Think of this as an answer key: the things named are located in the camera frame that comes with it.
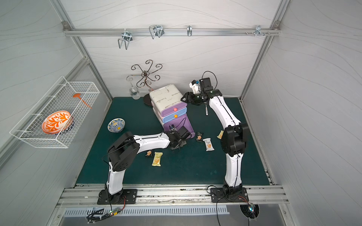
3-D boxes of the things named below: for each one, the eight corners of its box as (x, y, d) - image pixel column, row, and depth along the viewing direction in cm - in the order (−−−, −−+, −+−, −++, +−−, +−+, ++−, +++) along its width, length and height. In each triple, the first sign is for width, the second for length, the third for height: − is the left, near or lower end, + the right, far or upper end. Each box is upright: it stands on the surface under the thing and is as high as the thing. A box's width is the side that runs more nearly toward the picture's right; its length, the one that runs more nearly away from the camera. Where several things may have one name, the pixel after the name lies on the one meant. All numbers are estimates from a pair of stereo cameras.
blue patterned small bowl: (107, 132, 99) (105, 130, 96) (112, 120, 106) (110, 117, 103) (122, 133, 99) (120, 130, 96) (126, 120, 106) (125, 117, 103)
